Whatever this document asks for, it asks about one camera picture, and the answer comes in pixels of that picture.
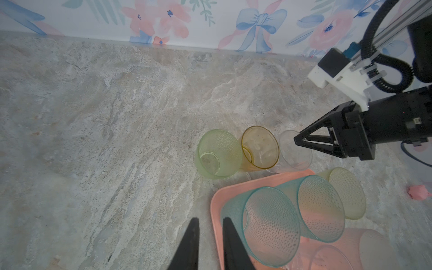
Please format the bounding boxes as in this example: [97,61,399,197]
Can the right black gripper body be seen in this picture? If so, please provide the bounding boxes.
[328,86,432,160]

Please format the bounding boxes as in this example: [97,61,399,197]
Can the pink rectangular tray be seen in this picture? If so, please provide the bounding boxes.
[210,171,332,269]

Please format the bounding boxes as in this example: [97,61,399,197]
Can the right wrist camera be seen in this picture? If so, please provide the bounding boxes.
[308,48,386,111]

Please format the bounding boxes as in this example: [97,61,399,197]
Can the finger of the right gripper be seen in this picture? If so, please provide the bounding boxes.
[294,112,338,156]

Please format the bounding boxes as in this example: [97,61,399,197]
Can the clear glass column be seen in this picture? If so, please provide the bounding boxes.
[283,243,353,270]

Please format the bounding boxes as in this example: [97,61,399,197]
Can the clear frosted cup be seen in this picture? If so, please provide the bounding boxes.
[268,130,313,173]

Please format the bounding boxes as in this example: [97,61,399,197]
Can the amber yellow cup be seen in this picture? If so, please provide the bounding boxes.
[240,126,280,172]

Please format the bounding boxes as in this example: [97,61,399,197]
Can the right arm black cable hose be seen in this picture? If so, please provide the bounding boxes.
[360,0,415,94]

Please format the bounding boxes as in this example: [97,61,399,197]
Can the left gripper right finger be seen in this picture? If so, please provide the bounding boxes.
[223,217,255,270]

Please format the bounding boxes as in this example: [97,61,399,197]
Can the yellow green cup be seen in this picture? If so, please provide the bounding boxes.
[317,167,366,220]

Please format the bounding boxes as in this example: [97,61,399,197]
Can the teal textured cup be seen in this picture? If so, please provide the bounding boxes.
[220,187,300,268]
[276,174,345,243]

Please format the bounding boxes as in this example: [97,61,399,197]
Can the right corner aluminium post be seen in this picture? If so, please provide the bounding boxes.
[350,0,432,65]

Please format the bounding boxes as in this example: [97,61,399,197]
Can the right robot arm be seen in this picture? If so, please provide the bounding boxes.
[294,16,432,160]

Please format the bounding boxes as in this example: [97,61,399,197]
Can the light green textured cup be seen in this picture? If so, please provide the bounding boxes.
[195,129,243,180]

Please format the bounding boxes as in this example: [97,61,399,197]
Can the clear pinkish cup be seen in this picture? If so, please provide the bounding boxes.
[332,228,401,270]

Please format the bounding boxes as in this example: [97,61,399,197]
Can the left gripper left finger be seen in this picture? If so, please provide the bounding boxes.
[167,217,200,270]

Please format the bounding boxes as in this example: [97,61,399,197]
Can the small pink toy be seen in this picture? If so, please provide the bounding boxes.
[408,185,432,201]

